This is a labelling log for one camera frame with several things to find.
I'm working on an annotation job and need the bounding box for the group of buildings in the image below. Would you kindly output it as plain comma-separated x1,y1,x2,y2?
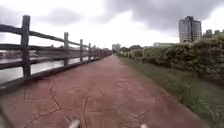
203,29,224,40

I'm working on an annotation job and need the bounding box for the grass verge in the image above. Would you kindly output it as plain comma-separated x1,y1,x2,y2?
119,56,224,128

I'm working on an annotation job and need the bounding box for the long low building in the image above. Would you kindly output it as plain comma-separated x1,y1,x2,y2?
153,41,181,47

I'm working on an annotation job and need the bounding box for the green hedge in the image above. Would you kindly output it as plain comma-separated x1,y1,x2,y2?
118,37,224,84

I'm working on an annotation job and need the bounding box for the small pale building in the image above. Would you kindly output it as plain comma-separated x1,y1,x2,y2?
111,43,122,53

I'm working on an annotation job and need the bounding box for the tall grey building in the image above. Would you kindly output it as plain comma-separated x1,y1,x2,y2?
178,15,203,44

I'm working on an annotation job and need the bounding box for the red stone path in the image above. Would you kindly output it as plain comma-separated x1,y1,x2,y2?
0,54,212,128

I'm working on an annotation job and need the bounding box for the dark wooden rail fence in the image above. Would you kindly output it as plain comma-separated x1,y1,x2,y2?
0,14,114,93

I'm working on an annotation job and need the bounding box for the water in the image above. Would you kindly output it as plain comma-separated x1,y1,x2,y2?
0,56,90,85

